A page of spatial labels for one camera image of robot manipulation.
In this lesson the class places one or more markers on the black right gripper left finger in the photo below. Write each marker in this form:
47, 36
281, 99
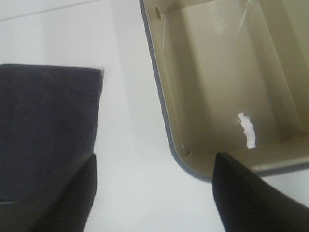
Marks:
71, 211

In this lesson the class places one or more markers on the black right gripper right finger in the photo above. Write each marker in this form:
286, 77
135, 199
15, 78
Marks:
246, 203

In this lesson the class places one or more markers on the dark navy towel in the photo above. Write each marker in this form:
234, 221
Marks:
48, 119

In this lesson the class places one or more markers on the white paper scrap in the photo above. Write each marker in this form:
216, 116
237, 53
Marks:
248, 130

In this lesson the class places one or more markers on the beige basket grey rim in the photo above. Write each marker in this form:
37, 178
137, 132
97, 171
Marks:
213, 59

